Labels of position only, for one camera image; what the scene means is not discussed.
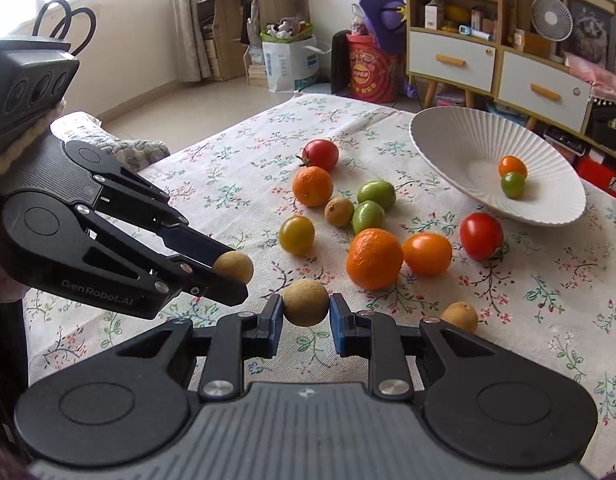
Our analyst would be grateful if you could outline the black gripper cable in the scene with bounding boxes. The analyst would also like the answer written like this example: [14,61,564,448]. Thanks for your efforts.
[33,0,97,56]

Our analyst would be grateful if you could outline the person's left hand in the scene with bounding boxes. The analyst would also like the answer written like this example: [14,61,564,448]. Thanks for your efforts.
[0,240,30,303]

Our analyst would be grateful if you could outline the brown longan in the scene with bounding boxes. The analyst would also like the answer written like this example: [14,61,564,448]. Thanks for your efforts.
[325,196,355,227]
[213,250,255,285]
[283,279,331,327]
[441,301,479,335]

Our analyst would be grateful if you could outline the wooden cabinet with white drawers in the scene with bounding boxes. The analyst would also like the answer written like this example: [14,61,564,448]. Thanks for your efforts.
[404,0,596,137]

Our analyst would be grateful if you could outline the clear plastic storage box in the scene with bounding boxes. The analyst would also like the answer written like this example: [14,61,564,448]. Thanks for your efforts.
[434,86,467,109]

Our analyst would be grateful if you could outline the white ribbed bowl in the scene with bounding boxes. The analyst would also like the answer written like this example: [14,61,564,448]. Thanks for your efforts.
[409,106,587,228]

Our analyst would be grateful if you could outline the small orange tomato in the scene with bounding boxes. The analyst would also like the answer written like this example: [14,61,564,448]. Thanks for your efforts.
[498,155,528,180]

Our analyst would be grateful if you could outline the pink cloth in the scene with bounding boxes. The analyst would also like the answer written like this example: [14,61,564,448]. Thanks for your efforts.
[564,52,616,107]

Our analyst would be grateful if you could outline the large orange tomato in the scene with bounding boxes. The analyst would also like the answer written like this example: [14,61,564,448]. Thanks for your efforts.
[402,232,453,276]

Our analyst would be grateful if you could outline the floral tablecloth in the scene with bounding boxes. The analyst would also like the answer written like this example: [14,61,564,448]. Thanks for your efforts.
[23,92,616,480]

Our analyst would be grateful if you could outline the beige curtain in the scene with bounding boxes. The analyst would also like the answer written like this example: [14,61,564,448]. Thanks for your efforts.
[167,0,213,82]

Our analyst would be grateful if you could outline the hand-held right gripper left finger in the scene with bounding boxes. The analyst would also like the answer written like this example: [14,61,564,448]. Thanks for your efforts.
[153,294,285,402]

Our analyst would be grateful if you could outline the red printed bucket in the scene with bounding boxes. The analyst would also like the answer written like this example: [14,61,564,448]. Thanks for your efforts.
[346,34,406,107]

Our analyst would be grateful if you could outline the large orange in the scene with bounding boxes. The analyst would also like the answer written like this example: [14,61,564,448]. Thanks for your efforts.
[346,228,405,291]

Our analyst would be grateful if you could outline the white desk fan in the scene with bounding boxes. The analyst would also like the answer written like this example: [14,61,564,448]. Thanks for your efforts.
[530,0,574,58]

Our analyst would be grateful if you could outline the purple hat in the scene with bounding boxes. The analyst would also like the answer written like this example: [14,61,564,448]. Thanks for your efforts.
[359,0,409,57]

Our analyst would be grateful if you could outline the wooden bookshelf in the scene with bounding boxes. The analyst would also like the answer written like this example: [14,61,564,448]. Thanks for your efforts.
[197,0,309,86]

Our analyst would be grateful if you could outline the plush toys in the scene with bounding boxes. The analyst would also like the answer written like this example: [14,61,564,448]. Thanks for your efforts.
[265,16,311,38]

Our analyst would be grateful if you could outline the small orange tangerine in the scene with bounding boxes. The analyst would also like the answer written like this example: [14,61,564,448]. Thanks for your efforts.
[293,166,335,207]

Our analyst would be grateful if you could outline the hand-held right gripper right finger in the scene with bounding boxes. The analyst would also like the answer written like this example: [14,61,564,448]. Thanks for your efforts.
[329,294,461,398]

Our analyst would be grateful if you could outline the black flat case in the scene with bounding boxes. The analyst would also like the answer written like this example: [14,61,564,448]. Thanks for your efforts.
[331,30,351,97]

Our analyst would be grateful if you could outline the yellow-green tomato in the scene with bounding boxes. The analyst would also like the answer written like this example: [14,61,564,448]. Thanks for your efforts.
[279,215,316,255]

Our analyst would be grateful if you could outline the white shopping bag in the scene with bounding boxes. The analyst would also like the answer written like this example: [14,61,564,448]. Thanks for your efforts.
[261,35,323,94]

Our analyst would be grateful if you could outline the framed cat picture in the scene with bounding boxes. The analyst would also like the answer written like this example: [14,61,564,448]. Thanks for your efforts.
[558,0,616,75]

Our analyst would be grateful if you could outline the green plum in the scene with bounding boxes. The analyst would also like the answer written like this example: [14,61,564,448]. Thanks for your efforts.
[501,171,526,199]
[352,200,387,235]
[357,180,397,212]

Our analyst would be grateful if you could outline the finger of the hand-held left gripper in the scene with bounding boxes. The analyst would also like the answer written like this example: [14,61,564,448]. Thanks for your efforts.
[90,157,237,273]
[75,204,250,307]

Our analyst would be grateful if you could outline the red box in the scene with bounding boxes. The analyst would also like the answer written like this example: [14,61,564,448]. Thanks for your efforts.
[574,154,616,200]

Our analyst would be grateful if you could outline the white and blue thermometer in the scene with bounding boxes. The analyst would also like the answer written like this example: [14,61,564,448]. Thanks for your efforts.
[457,25,494,42]

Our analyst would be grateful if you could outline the red tomato with stem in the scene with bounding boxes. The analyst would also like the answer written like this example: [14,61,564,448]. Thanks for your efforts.
[298,139,340,172]

